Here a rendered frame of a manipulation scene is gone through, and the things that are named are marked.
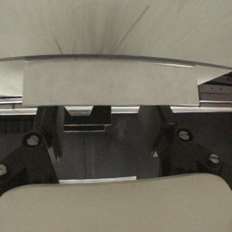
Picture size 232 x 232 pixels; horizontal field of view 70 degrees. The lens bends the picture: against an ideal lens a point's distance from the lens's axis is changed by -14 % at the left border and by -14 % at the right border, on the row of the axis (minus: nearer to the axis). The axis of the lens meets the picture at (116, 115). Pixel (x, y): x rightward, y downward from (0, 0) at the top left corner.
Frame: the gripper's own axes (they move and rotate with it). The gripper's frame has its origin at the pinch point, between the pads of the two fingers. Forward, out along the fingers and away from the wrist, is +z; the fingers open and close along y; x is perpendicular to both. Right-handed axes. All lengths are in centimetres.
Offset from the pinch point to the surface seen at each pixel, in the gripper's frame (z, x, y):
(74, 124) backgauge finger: 15.9, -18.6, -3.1
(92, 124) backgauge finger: 15.9, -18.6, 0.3
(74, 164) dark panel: 27, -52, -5
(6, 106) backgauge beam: 22.7, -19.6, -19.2
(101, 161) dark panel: 27, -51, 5
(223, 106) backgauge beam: 22.6, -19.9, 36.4
